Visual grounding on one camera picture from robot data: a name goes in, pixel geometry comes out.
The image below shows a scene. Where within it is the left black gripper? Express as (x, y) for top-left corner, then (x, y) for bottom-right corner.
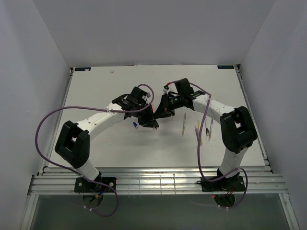
(134, 103), (159, 128)

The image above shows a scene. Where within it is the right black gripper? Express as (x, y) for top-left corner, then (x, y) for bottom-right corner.
(154, 93), (184, 119)

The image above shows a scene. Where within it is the grey silver pen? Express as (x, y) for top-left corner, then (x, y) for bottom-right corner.
(181, 112), (187, 137)

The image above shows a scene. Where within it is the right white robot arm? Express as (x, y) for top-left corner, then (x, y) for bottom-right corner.
(154, 78), (258, 190)

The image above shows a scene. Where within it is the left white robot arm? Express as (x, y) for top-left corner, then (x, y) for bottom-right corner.
(55, 87), (159, 192)

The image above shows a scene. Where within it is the yellow pen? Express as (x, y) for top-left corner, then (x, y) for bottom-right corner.
(197, 120), (202, 139)

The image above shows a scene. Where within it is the black tipped pen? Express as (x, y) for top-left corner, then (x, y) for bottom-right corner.
(204, 119), (209, 137)

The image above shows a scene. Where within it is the right blue corner label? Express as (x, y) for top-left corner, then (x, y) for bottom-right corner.
(217, 65), (234, 69)

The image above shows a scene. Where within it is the blue corner label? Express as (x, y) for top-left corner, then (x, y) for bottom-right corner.
(217, 65), (234, 69)
(74, 67), (91, 71)

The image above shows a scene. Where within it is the left blue corner label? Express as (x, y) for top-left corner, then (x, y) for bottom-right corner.
(74, 67), (91, 71)

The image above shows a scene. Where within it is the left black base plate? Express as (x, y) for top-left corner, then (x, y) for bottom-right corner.
(74, 177), (117, 193)

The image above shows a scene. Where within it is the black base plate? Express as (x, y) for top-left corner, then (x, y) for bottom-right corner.
(196, 176), (246, 192)
(74, 177), (117, 193)

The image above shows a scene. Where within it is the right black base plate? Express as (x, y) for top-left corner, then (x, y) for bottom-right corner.
(196, 176), (246, 192)

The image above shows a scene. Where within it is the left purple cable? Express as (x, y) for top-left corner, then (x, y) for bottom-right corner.
(35, 83), (154, 217)

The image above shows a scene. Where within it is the aluminium rail frame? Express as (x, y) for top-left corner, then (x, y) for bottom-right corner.
(28, 166), (288, 196)

